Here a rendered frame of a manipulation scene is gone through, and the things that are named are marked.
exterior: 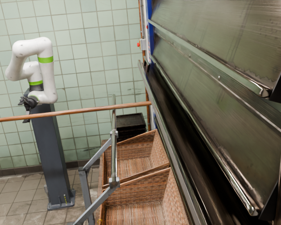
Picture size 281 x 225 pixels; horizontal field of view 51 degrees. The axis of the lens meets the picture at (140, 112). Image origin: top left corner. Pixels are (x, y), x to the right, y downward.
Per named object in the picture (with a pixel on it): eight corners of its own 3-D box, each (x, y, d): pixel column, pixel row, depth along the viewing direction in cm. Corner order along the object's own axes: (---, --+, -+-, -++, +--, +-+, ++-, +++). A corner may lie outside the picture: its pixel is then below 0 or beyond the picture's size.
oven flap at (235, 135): (154, 57, 227) (162, 32, 220) (268, 220, 61) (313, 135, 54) (149, 56, 226) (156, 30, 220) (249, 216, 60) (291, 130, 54)
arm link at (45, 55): (30, 36, 216) (37, 40, 207) (47, 34, 223) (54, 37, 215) (34, 60, 224) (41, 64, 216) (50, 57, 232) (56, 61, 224)
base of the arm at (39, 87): (32, 85, 275) (31, 78, 272) (49, 83, 276) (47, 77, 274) (27, 93, 251) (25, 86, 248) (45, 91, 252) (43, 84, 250)
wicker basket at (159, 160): (159, 156, 256) (157, 127, 246) (173, 196, 204) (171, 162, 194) (104, 163, 253) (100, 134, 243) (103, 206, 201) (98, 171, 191)
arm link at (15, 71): (2, 71, 244) (10, 38, 201) (21, 67, 254) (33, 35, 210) (7, 85, 243) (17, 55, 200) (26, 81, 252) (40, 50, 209)
